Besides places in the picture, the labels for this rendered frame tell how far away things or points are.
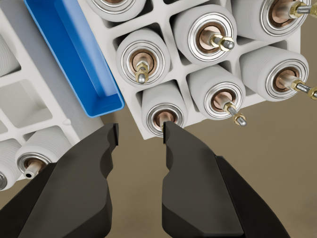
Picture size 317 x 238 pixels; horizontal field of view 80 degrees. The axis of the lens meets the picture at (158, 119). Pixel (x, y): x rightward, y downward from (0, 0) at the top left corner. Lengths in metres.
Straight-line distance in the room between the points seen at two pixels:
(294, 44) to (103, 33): 0.39
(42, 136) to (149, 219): 0.70
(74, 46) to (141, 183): 0.58
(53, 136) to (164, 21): 0.36
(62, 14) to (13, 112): 0.28
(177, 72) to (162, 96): 0.08
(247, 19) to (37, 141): 0.48
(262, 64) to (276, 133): 0.47
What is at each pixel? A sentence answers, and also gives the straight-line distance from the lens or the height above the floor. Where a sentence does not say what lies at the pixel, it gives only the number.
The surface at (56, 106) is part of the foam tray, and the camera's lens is 0.49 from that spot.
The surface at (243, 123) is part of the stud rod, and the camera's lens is 0.31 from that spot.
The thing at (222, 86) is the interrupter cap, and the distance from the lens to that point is 0.38.
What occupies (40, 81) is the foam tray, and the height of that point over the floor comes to 0.18.
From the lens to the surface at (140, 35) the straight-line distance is 0.34.
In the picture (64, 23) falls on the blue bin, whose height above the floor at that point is 0.00.
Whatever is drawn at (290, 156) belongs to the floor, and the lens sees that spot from 0.96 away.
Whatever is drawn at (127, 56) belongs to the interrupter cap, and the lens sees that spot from 0.34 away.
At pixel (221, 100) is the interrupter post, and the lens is 0.37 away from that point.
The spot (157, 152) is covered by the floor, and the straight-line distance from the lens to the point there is 0.75.
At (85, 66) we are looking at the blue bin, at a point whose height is 0.00.
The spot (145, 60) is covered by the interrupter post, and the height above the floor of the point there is 0.28.
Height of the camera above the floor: 0.58
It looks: 61 degrees down
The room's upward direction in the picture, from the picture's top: 174 degrees clockwise
